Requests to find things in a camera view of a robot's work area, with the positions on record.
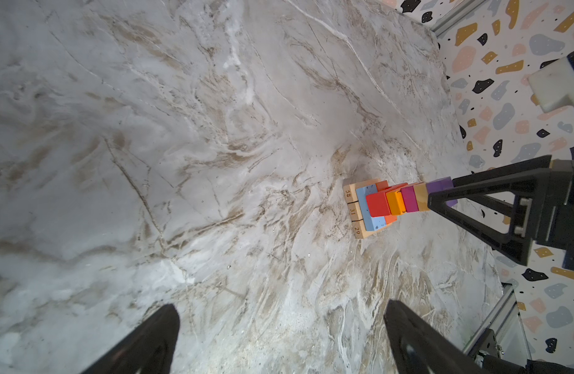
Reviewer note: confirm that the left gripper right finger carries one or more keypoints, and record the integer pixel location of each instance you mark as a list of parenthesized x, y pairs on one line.
[(418, 348)]

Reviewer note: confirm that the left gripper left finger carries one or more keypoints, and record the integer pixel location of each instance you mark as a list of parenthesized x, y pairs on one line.
[(147, 349)]

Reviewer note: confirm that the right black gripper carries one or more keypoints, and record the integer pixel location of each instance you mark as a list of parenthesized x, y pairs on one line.
[(542, 214)]

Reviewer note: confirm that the purple cube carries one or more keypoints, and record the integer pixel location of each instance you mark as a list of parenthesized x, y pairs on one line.
[(439, 185)]

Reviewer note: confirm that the ridged natural wood cube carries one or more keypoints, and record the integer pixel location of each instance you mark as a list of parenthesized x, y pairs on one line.
[(421, 193)]

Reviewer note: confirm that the magenta cube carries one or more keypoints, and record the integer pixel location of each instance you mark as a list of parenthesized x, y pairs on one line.
[(409, 198)]

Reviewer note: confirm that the natural wood block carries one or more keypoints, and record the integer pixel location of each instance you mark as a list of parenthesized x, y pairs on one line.
[(355, 212), (360, 232), (350, 190)]

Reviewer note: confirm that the yellow-orange block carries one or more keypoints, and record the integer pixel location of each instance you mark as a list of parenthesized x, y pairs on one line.
[(396, 202)]

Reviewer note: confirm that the light blue block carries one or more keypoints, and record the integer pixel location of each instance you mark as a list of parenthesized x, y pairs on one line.
[(371, 224)]

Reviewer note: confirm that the orange-red block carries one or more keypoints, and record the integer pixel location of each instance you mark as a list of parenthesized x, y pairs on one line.
[(384, 186)]

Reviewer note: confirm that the red block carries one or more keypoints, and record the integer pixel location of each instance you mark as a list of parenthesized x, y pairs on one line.
[(378, 203)]

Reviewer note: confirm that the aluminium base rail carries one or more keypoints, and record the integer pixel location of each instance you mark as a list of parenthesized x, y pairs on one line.
[(501, 334)]

